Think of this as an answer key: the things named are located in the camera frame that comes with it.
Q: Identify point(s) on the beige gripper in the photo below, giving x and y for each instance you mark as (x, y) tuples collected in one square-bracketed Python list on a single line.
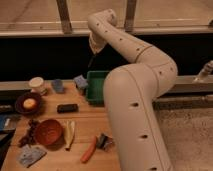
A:
[(96, 44)]

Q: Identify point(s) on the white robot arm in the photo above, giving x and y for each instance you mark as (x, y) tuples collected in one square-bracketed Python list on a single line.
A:
[(129, 91)]

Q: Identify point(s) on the blue plastic cup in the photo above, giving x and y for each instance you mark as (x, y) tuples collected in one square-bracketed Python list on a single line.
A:
[(57, 85)]

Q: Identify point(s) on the white paper cup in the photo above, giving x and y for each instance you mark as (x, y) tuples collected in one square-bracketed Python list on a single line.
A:
[(37, 84)]

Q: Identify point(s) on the blue sponge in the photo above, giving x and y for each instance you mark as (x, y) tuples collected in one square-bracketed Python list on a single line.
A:
[(80, 82)]

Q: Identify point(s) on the green plastic bin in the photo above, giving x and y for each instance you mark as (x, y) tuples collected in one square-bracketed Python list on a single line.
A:
[(94, 90)]

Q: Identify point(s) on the black rectangular block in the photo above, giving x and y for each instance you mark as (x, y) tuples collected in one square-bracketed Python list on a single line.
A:
[(64, 108)]

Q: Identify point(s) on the yellow lemon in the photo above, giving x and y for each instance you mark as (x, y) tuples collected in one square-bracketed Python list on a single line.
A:
[(29, 103)]

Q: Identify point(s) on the dark purple bowl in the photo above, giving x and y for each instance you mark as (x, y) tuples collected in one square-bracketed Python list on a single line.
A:
[(19, 103)]

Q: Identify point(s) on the small metallic clip toy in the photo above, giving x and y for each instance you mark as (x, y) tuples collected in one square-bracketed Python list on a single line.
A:
[(104, 142)]

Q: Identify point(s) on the orange bowl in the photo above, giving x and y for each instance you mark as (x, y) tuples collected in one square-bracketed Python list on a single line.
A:
[(48, 132)]

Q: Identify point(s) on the orange carrot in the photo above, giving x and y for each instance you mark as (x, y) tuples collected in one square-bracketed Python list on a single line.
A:
[(90, 150)]

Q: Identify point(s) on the bunch of dark grapes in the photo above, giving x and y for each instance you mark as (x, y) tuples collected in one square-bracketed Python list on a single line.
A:
[(28, 138)]

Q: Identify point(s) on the blue box at edge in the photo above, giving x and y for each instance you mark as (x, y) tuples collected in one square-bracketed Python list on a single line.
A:
[(8, 122)]

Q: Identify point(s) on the grey cloth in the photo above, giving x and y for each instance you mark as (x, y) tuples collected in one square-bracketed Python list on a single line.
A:
[(30, 155)]

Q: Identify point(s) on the white object at right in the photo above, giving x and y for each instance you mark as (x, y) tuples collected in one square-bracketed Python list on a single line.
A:
[(205, 71)]

